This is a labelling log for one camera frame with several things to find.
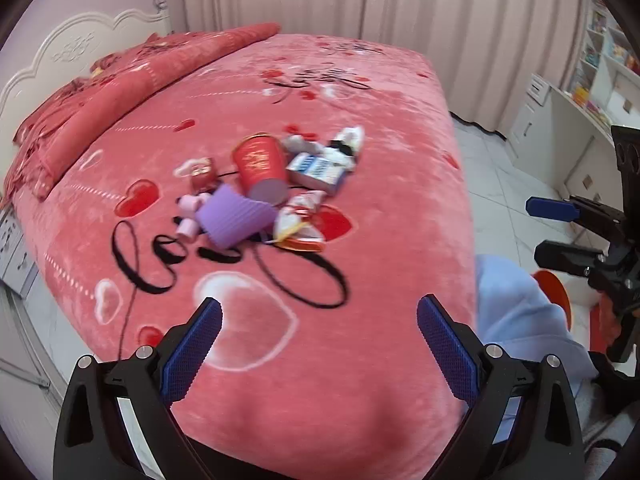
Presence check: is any red paper cup gold rim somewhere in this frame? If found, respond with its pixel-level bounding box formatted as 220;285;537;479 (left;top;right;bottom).
231;133;291;206

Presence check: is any crumpled red white wrapper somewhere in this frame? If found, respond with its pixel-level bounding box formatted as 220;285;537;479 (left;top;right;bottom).
280;131;322;155

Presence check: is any red folded quilt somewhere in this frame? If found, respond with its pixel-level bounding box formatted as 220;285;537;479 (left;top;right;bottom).
0;22;282;207

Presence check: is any white nightstand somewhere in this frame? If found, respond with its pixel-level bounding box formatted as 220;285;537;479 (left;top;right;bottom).
0;207;42;297

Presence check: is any small red box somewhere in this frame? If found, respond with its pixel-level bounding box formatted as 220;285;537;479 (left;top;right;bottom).
186;157;217;194

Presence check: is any white carved headboard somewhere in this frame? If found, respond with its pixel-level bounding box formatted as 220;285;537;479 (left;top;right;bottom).
0;0;172;133

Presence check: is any pink printed bed blanket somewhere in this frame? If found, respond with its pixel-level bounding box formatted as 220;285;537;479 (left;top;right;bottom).
10;34;477;467

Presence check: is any blue and white carton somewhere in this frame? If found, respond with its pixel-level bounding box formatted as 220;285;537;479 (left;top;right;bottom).
286;152;347;196

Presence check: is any white desk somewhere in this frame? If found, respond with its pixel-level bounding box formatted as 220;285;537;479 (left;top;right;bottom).
510;72;623;198

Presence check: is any orange trash bin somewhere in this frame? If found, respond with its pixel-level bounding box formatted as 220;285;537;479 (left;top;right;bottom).
531;269;623;356

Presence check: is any purple ribbed cup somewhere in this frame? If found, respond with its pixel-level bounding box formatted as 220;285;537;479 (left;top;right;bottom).
195;183;278;250

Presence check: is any small pink bottle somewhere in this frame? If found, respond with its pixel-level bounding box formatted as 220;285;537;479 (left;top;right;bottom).
175;194;212;239

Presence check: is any pale pink curtain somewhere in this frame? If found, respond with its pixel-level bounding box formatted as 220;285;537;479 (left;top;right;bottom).
180;0;597;136

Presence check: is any white bookshelf with books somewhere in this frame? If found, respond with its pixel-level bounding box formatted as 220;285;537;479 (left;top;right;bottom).
562;0;640;127

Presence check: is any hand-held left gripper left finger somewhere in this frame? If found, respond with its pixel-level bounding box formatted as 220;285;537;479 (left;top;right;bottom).
53;296;224;480

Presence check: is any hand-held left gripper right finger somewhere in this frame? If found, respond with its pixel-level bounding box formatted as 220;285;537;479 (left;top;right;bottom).
416;294;586;480

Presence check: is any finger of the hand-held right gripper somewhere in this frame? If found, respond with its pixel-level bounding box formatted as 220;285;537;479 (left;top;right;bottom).
525;195;628;236
533;240;611;275

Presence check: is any red and white snack wrapper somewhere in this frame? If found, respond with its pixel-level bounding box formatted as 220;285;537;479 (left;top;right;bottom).
272;190;329;252

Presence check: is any light blue clothing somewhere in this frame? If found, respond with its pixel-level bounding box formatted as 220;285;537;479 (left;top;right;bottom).
474;254;600;421

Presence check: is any white and black wrapper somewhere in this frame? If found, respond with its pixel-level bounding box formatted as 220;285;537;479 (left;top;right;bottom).
320;126;366;172

